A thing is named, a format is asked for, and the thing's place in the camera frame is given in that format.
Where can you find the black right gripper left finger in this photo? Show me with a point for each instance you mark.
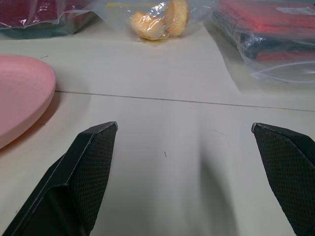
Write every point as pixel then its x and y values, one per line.
pixel 81 177

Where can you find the clear bag of pastries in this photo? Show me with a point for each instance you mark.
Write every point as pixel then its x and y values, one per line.
pixel 157 20

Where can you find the pink plate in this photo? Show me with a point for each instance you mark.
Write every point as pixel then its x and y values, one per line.
pixel 19 93

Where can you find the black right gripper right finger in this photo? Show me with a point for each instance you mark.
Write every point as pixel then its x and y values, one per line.
pixel 285 169

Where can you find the bagged red and navy cloths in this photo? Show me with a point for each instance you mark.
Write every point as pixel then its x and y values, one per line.
pixel 273 34

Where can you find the bagged maroon and green cloths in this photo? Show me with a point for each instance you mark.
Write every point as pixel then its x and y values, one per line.
pixel 41 17

